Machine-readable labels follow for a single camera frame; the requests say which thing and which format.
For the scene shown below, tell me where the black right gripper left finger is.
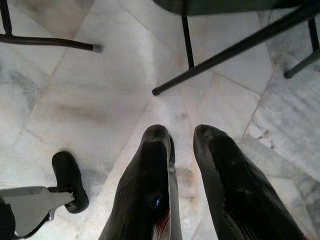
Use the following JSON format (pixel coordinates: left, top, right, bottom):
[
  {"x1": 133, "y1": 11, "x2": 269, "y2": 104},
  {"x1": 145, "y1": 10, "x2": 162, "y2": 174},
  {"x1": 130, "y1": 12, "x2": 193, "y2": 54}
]
[{"x1": 98, "y1": 124, "x2": 182, "y2": 240}]

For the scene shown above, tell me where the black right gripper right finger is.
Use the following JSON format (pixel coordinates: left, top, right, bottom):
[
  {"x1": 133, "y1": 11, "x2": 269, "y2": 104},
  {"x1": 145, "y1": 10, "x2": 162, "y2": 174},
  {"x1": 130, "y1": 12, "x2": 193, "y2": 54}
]
[{"x1": 193, "y1": 124, "x2": 306, "y2": 240}]

